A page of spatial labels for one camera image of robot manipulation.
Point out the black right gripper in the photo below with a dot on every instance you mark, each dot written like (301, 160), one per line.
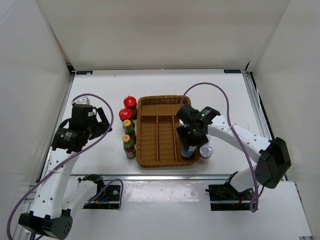
(182, 132)

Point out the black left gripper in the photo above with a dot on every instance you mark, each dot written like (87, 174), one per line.
(102, 125)

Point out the silver-lid blue-label spice jar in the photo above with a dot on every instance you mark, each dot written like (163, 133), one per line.
(188, 154)

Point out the white-lid dark sauce jar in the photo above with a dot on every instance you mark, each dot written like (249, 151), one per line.
(205, 152)

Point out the yellow-cap green-label sauce bottle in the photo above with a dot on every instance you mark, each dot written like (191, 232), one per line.
(129, 129)

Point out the red-lid chili jar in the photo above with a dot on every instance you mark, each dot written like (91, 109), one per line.
(126, 114)

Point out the red-lid sauce jar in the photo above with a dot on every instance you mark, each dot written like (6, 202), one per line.
(130, 102)

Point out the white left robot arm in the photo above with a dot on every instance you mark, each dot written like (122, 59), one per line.
(52, 213)

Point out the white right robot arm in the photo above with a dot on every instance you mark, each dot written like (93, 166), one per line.
(271, 156)

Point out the brown wicker basket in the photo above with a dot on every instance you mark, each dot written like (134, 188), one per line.
(157, 141)

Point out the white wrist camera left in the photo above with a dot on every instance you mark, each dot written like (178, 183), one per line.
(84, 100)

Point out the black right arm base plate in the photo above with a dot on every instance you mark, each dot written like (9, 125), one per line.
(224, 197)

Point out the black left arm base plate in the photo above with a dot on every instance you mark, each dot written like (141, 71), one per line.
(108, 195)

